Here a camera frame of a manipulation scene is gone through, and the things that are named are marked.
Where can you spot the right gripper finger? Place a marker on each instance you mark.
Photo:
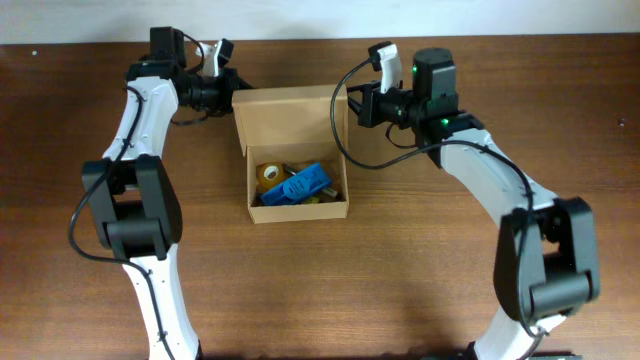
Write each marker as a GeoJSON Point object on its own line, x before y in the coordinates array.
{"type": "Point", "coordinates": [355, 88]}
{"type": "Point", "coordinates": [354, 105]}

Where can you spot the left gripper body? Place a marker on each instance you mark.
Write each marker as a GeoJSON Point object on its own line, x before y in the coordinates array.
{"type": "Point", "coordinates": [215, 92]}

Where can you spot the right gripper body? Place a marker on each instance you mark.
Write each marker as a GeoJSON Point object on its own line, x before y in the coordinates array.
{"type": "Point", "coordinates": [401, 106]}

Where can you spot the brown cardboard box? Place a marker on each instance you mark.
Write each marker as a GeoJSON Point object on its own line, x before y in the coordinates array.
{"type": "Point", "coordinates": [293, 126]}

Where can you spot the blue plastic case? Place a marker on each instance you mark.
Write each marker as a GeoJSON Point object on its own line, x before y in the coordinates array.
{"type": "Point", "coordinates": [301, 185]}

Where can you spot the clear adhesive tape roll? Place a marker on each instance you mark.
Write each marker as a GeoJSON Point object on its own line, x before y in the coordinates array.
{"type": "Point", "coordinates": [270, 175]}

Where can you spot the black whiteboard marker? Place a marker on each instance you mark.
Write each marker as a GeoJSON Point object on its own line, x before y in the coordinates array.
{"type": "Point", "coordinates": [327, 191]}

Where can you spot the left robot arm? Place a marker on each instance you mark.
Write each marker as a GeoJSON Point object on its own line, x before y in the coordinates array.
{"type": "Point", "coordinates": [135, 210]}

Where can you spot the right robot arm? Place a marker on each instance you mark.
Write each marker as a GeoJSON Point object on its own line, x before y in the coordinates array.
{"type": "Point", "coordinates": [546, 266]}

